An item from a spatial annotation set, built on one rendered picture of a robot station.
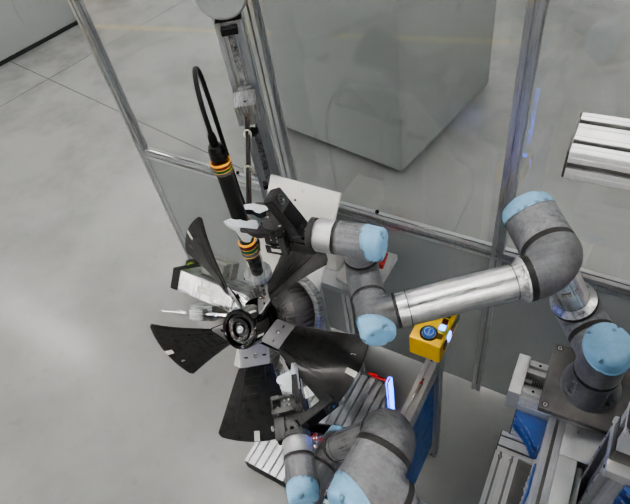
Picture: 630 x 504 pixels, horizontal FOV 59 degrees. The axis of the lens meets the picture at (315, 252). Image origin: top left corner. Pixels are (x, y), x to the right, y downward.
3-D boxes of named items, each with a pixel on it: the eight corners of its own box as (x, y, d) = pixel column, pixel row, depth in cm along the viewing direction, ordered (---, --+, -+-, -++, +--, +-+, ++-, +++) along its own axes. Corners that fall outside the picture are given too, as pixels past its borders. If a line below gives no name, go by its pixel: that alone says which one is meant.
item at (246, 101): (239, 110, 182) (233, 88, 176) (260, 107, 182) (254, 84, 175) (239, 128, 175) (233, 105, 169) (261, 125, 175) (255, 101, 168)
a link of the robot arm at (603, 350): (585, 394, 140) (598, 366, 130) (563, 349, 149) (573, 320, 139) (632, 385, 140) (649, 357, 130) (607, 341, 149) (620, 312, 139)
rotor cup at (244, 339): (239, 334, 173) (213, 344, 162) (247, 290, 170) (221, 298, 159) (277, 350, 167) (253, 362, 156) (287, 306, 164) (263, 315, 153)
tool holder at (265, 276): (244, 260, 143) (235, 234, 136) (271, 256, 143) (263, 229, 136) (244, 287, 137) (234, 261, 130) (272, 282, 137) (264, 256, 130)
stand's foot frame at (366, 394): (313, 360, 289) (311, 352, 283) (394, 395, 270) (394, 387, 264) (248, 467, 256) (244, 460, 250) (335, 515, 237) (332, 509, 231)
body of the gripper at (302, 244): (263, 253, 125) (313, 262, 121) (255, 226, 119) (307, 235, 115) (276, 229, 130) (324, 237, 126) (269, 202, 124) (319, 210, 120)
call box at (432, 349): (428, 316, 183) (428, 296, 175) (457, 326, 178) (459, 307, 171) (409, 354, 174) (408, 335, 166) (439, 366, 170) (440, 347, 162)
